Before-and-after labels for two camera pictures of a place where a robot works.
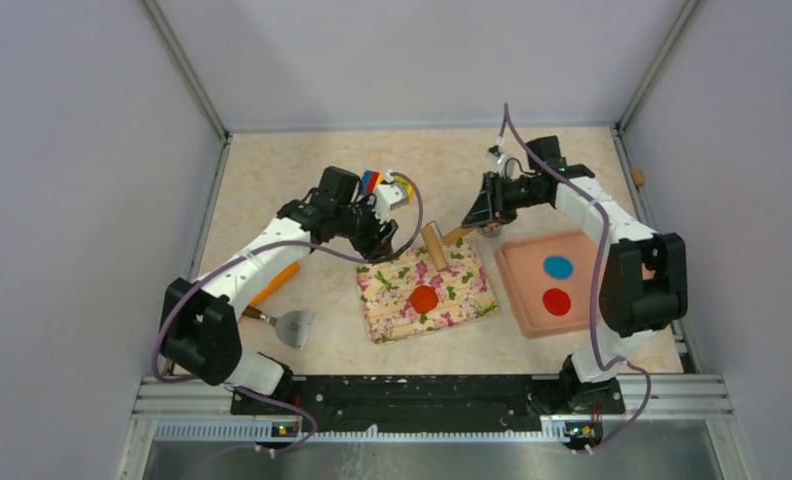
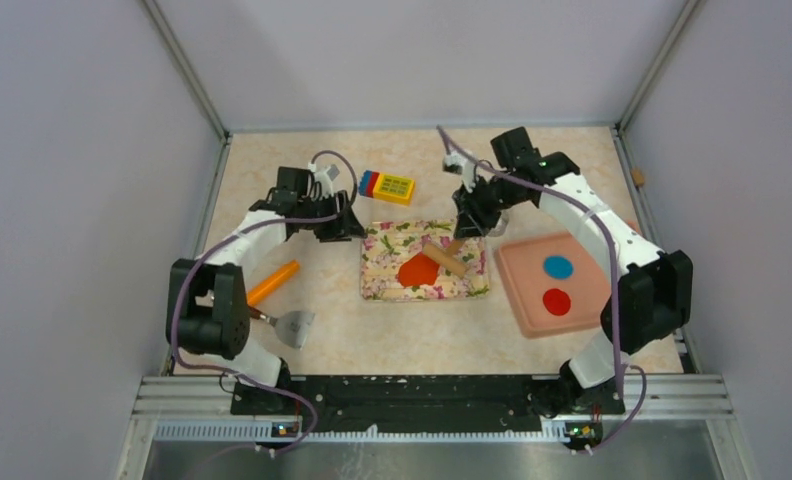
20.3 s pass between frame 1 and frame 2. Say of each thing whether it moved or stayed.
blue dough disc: stayed
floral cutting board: moved
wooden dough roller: moved
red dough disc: stayed
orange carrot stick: stayed
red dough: moved
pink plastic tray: stayed
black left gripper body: moved
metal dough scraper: stayed
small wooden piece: stayed
